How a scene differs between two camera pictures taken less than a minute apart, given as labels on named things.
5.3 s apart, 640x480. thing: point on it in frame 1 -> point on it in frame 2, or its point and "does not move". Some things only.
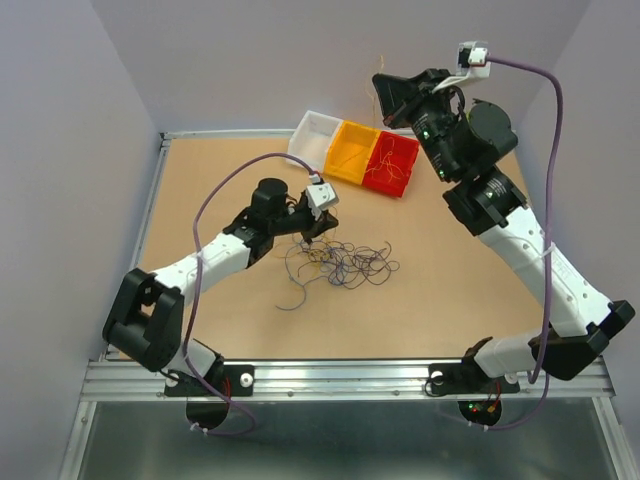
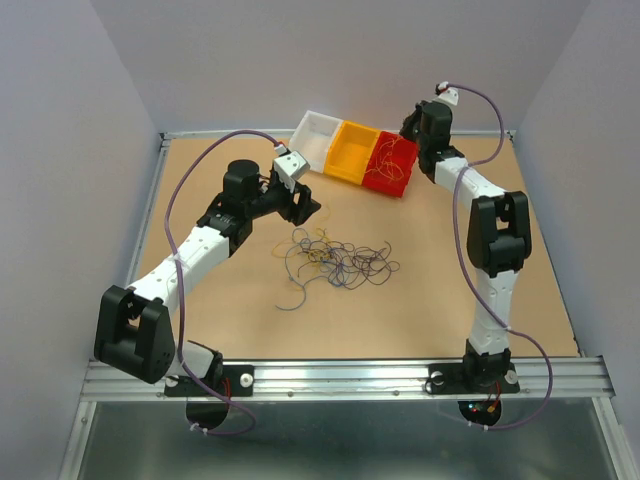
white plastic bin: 311,139 does not move
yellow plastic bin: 350,150 does not move
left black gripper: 315,226 -> 292,212
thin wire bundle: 336,262 does not move
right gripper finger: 395,92 -> 410,128
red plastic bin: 392,163 does not move
